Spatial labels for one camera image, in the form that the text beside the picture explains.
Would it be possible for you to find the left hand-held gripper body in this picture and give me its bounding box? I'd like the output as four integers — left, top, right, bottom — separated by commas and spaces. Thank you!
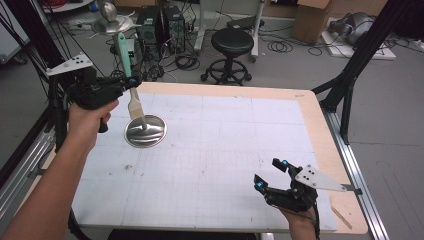
46, 53, 125, 110

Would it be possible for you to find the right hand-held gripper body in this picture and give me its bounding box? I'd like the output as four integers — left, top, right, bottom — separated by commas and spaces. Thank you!
264, 164, 348, 213

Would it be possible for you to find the tall metal utensil rack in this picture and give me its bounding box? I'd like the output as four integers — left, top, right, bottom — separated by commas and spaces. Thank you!
87, 1, 168, 149

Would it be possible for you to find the person's right hand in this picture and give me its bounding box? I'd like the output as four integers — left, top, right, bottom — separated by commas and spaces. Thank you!
279, 206, 318, 231

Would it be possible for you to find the person's left hand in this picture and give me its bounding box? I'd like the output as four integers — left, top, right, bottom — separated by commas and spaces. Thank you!
68, 99, 120, 149

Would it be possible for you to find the small grey power unit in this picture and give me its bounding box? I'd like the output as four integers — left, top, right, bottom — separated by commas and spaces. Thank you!
128, 38, 137, 66

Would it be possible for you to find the thin wooden stick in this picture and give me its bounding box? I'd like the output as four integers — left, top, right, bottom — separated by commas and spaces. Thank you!
331, 205, 353, 230

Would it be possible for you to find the white grid mat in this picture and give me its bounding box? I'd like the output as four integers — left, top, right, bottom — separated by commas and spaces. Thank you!
71, 91, 338, 233

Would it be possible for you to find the black computer tower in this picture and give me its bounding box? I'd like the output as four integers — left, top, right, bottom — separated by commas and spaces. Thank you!
162, 4, 186, 54
135, 5, 165, 46

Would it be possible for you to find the black round stool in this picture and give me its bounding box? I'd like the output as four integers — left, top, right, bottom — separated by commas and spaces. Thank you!
200, 27, 255, 86

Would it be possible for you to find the black flat device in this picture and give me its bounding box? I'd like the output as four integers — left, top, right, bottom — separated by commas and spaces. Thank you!
227, 15, 265, 31

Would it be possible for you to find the cardboard box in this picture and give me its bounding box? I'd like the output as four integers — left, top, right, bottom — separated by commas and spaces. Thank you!
293, 0, 334, 45

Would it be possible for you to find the white floor board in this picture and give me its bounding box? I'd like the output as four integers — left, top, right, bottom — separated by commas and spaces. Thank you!
320, 17, 398, 62

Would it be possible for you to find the grey bag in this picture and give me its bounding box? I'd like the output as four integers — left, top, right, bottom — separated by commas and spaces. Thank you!
328, 12, 376, 47

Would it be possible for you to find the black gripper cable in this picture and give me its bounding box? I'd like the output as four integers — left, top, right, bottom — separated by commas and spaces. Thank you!
67, 208, 92, 240
311, 204, 322, 240

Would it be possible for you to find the grey table bracket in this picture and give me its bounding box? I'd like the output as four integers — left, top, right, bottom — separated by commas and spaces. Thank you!
341, 184, 363, 196

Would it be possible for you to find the aluminium rail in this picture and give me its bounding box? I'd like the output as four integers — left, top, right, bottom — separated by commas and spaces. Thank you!
322, 109, 390, 240
0, 128, 56, 219

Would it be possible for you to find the black metal frame post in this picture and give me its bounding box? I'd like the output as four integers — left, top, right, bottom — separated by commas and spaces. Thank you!
311, 0, 413, 145
4, 0, 96, 153

